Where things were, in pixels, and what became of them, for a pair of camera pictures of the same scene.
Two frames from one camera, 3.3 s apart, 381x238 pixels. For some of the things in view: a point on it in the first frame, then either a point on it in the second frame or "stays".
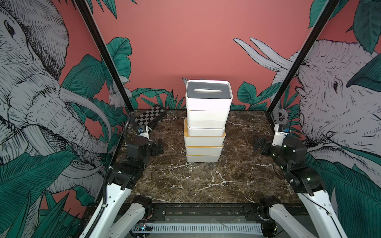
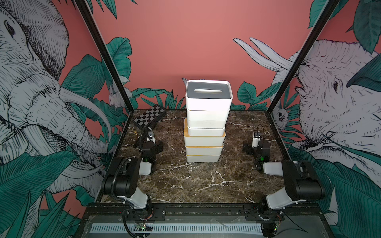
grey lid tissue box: (206, 94) stays
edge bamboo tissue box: (206, 131) → (187, 137)
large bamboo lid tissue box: (204, 150) stays
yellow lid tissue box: (200, 158) stays
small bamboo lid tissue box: (209, 118) stays
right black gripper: (268, 144) → (246, 144)
